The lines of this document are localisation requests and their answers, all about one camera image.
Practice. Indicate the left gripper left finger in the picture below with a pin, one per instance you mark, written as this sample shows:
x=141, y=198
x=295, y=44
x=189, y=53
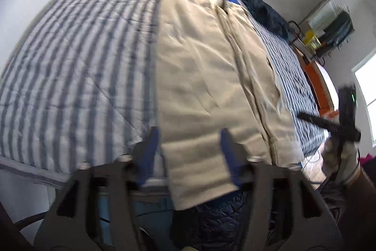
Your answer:
x=72, y=223

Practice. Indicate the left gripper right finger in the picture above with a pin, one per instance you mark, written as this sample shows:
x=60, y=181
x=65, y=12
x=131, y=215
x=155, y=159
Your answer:
x=285, y=212

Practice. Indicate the beige and blue work coverall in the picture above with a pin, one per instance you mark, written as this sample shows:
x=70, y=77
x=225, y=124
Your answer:
x=213, y=72

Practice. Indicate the black metal clothes rack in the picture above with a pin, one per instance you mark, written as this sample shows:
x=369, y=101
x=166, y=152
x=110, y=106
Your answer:
x=331, y=22

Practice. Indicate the right hand white glove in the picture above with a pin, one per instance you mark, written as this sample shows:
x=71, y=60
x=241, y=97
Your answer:
x=345, y=166

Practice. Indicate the dark blue quilted jacket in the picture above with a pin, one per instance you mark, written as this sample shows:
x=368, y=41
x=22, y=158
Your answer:
x=214, y=225

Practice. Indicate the yellow box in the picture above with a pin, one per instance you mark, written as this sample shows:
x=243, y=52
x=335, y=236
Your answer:
x=311, y=41

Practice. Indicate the dark teal garment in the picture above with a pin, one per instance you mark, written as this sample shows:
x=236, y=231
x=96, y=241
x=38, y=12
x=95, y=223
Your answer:
x=264, y=14

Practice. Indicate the blue striped bed quilt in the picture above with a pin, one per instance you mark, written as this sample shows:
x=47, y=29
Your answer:
x=78, y=87

